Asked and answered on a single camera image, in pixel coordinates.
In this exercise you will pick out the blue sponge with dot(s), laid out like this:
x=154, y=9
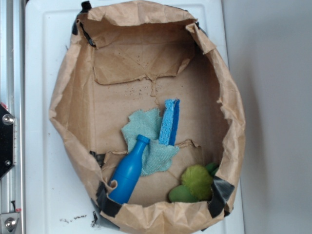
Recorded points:
x=169, y=125

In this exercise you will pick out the black metal bracket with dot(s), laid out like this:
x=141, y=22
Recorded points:
x=6, y=141

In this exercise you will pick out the brown paper bag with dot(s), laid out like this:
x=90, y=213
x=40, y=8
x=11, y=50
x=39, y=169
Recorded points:
x=133, y=56

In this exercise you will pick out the teal microfiber cloth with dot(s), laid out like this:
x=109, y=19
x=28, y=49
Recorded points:
x=156, y=157

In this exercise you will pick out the blue plastic bottle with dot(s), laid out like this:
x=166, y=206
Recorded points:
x=128, y=172

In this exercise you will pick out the aluminium frame rail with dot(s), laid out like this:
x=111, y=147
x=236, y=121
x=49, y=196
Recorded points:
x=12, y=185

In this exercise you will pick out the green plush toy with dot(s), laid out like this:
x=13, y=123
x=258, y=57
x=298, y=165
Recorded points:
x=196, y=184

